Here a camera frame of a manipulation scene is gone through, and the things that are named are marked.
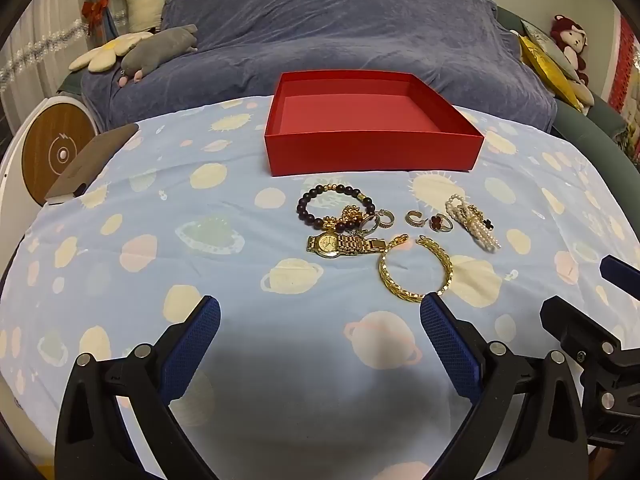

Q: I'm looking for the gold watch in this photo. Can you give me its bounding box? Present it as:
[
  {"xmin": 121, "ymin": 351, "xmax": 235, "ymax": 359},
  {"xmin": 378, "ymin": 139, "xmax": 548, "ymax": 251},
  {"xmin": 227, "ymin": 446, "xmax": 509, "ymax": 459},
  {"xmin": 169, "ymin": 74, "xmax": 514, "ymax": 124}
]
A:
[{"xmin": 306, "ymin": 231, "xmax": 386, "ymax": 259}]

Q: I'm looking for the small cream cushion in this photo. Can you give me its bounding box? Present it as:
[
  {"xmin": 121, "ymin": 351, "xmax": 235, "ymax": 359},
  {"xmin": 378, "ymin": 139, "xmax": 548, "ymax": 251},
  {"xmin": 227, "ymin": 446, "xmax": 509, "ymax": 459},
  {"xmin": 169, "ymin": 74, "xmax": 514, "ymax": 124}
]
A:
[{"xmin": 574, "ymin": 79, "xmax": 596, "ymax": 107}]

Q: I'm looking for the red monkey plush toy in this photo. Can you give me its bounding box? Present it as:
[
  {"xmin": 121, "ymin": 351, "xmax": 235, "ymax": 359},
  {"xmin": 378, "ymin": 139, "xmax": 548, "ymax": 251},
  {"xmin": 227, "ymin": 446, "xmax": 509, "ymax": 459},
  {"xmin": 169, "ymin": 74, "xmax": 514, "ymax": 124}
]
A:
[{"xmin": 550, "ymin": 14, "xmax": 592, "ymax": 86}]

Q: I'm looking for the pearl bracelet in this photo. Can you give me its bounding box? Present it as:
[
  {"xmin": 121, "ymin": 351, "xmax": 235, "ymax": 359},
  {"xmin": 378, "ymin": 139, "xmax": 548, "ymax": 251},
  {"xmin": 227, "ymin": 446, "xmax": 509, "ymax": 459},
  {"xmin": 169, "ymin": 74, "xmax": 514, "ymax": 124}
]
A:
[{"xmin": 446, "ymin": 194, "xmax": 502, "ymax": 251}]

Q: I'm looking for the grey plush toy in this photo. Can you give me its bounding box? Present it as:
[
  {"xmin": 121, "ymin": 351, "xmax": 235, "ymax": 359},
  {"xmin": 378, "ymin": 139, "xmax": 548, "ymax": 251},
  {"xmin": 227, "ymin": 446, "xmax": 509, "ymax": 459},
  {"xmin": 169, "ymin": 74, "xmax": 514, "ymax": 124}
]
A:
[{"xmin": 118, "ymin": 24, "xmax": 198, "ymax": 83}]

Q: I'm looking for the red bow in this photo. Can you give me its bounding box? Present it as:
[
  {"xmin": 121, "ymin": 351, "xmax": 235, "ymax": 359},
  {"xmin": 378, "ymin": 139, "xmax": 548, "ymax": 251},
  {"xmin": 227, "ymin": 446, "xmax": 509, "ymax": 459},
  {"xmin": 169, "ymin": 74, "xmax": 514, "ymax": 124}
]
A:
[{"xmin": 81, "ymin": 0, "xmax": 110, "ymax": 36}]

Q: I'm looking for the brown pad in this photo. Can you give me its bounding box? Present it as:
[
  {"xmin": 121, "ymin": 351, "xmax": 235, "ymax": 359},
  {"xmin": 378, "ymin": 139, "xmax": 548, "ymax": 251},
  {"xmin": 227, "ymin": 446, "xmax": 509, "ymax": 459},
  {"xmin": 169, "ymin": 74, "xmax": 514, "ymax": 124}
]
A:
[{"xmin": 45, "ymin": 124, "xmax": 138, "ymax": 206}]

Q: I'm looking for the gold chain bracelet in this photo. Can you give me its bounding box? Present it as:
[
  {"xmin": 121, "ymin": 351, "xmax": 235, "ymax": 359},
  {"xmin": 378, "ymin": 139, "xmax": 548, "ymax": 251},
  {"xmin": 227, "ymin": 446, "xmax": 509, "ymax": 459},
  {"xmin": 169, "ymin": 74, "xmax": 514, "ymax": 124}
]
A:
[{"xmin": 325, "ymin": 205, "xmax": 373, "ymax": 233}]

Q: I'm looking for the red lattice frame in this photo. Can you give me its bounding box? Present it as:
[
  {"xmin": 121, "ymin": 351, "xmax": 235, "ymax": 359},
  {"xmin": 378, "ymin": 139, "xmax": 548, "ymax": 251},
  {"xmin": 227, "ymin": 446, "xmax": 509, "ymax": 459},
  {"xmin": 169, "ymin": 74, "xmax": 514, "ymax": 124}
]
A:
[{"xmin": 607, "ymin": 10, "xmax": 640, "ymax": 111}]

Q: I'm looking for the grey printed cushion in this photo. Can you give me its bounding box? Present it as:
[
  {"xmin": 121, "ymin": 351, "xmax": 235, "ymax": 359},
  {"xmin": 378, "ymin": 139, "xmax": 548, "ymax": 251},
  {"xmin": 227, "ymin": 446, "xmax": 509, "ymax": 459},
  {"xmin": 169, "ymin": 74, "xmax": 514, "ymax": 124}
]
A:
[{"xmin": 520, "ymin": 20, "xmax": 576, "ymax": 81}]

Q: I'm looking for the cream flower cushion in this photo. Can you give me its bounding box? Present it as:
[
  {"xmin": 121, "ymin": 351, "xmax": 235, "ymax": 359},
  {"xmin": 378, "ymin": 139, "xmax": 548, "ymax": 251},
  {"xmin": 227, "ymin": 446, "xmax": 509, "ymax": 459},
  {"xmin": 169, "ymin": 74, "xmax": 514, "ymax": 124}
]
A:
[{"xmin": 68, "ymin": 31, "xmax": 153, "ymax": 73}]

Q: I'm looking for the dark bead bracelet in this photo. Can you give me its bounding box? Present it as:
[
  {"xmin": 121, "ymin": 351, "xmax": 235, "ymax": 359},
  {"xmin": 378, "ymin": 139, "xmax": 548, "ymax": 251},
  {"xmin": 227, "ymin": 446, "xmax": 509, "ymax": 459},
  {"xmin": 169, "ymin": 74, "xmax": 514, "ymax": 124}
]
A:
[{"xmin": 298, "ymin": 185, "xmax": 377, "ymax": 233}]

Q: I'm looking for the blue-grey sofa blanket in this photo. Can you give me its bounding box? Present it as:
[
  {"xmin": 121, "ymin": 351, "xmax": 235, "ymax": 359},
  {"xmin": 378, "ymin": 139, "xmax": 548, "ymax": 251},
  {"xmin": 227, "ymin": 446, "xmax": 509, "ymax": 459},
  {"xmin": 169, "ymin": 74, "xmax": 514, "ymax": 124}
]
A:
[{"xmin": 80, "ymin": 0, "xmax": 558, "ymax": 133}]

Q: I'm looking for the yellow cushion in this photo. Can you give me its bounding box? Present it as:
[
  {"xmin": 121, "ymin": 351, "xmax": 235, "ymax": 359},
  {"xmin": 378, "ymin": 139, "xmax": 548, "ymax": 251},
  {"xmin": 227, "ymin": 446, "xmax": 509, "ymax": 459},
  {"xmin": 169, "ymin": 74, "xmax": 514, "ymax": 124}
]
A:
[{"xmin": 517, "ymin": 35, "xmax": 583, "ymax": 111}]

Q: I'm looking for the gold chain bangle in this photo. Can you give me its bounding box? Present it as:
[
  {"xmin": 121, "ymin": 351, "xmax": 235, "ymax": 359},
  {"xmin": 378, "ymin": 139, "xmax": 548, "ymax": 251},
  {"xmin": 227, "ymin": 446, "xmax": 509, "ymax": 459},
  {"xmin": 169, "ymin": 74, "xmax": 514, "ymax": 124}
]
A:
[{"xmin": 378, "ymin": 234, "xmax": 453, "ymax": 303}]

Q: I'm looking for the white sheer curtain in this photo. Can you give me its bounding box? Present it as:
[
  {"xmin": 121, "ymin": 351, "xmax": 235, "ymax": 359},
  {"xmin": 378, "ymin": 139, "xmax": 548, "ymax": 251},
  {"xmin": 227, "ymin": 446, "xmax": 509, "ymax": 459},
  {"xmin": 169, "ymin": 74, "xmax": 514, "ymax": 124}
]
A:
[{"xmin": 0, "ymin": 0, "xmax": 88, "ymax": 111}]

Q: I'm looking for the round white wood-top device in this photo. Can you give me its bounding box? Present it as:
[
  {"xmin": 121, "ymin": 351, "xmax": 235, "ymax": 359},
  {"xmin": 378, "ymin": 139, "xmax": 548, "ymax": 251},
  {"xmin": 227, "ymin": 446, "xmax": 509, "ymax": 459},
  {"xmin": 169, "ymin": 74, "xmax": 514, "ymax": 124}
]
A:
[{"xmin": 0, "ymin": 97, "xmax": 98, "ymax": 208}]

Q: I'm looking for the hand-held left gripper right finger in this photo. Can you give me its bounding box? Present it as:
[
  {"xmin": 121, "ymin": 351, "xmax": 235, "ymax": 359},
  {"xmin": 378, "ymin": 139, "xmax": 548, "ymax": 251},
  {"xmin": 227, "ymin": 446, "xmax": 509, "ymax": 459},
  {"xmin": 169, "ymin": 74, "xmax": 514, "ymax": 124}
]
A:
[{"xmin": 419, "ymin": 292, "xmax": 588, "ymax": 480}]

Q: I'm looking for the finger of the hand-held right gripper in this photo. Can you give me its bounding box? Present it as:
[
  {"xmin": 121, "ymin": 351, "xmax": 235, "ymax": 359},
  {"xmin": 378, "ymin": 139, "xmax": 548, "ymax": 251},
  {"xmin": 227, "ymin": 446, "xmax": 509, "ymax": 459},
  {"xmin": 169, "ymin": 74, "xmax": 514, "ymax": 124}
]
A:
[
  {"xmin": 540, "ymin": 296, "xmax": 622, "ymax": 363},
  {"xmin": 600, "ymin": 255, "xmax": 640, "ymax": 307}
]

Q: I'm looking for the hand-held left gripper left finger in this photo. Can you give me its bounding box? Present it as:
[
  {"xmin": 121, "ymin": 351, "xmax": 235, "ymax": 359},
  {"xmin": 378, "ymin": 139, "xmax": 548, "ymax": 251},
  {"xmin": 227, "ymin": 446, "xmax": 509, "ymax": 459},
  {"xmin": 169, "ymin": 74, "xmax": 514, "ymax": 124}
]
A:
[{"xmin": 54, "ymin": 295, "xmax": 222, "ymax": 480}]

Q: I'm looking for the green sofa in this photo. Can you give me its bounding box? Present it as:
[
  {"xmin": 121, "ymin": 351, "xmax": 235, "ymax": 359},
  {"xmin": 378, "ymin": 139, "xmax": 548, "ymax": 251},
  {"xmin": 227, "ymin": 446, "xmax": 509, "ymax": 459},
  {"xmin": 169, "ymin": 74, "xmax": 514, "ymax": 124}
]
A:
[{"xmin": 495, "ymin": 5, "xmax": 640, "ymax": 186}]

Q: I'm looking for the red cardboard box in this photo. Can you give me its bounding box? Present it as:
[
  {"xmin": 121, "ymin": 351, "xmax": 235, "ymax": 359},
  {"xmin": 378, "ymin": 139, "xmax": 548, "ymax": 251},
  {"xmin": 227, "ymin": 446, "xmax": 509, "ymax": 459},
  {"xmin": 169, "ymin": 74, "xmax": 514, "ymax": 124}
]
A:
[{"xmin": 264, "ymin": 71, "xmax": 485, "ymax": 177}]

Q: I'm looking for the blue planet print tablecloth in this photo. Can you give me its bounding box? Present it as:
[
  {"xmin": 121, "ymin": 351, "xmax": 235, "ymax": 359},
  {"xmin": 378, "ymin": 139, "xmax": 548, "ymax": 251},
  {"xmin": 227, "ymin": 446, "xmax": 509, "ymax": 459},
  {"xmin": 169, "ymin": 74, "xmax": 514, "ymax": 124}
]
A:
[{"xmin": 0, "ymin": 92, "xmax": 640, "ymax": 480}]

